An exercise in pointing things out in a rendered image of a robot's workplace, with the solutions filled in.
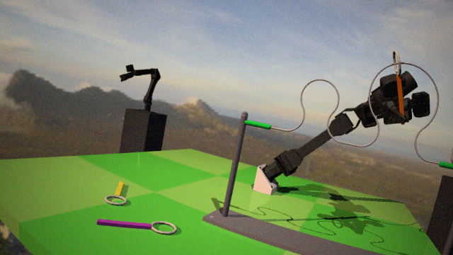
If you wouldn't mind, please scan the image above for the purple bar with beige loop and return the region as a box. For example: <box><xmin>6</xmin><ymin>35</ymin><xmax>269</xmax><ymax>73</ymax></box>
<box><xmin>97</xmin><ymin>219</ymin><xmax>178</xmax><ymax>234</ymax></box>

